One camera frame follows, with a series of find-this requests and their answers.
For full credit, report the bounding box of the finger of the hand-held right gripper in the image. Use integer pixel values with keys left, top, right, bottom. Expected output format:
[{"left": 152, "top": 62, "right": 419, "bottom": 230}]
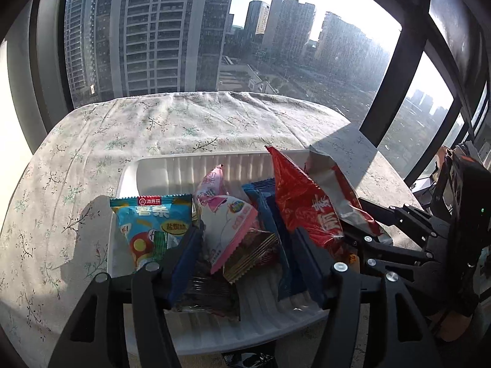
[
  {"left": 360, "top": 198, "right": 450, "bottom": 239},
  {"left": 342, "top": 231, "right": 437, "bottom": 277}
]

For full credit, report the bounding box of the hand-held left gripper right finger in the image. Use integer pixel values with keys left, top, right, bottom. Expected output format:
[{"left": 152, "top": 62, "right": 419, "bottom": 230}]
[{"left": 292, "top": 227, "right": 442, "bottom": 368}]

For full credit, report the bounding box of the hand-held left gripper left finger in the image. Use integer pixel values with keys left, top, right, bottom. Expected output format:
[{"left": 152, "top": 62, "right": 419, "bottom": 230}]
[{"left": 48, "top": 224, "right": 205, "bottom": 368}]

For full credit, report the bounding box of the light blue cartoon snack packet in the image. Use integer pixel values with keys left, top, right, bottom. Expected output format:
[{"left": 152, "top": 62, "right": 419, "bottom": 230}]
[{"left": 110, "top": 194, "right": 198, "bottom": 273}]

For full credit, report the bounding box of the pink white snack packet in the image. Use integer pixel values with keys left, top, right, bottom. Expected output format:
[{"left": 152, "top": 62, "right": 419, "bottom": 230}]
[{"left": 194, "top": 164, "right": 258, "bottom": 274}]

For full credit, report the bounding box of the gold striped candy packet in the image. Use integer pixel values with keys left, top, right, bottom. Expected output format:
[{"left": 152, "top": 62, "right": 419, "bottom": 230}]
[{"left": 222, "top": 229, "right": 280, "bottom": 283}]

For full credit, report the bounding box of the blue cake packet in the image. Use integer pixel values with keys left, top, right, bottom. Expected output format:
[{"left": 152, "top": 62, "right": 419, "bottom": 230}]
[{"left": 242, "top": 178, "right": 311, "bottom": 301}]

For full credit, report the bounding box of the red snack bag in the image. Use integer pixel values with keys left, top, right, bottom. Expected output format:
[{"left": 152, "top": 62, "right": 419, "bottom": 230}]
[{"left": 265, "top": 146, "right": 346, "bottom": 255}]

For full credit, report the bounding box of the silver red-edged snack packet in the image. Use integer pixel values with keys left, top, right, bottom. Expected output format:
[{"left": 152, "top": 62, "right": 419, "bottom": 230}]
[{"left": 305, "top": 146, "right": 394, "bottom": 246}]

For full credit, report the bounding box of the white plastic tray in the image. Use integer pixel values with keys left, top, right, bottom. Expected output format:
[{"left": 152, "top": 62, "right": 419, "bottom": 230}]
[{"left": 107, "top": 149, "right": 357, "bottom": 357}]

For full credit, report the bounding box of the floral tablecloth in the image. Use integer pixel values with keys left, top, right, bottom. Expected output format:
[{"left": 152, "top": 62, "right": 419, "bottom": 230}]
[{"left": 0, "top": 91, "right": 426, "bottom": 368}]

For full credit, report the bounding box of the grey high-rise building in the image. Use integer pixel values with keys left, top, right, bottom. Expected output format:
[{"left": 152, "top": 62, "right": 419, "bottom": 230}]
[{"left": 96, "top": 0, "right": 239, "bottom": 98}]

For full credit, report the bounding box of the black window frame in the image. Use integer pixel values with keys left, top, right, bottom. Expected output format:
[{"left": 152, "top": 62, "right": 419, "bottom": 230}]
[{"left": 0, "top": 0, "right": 491, "bottom": 208}]

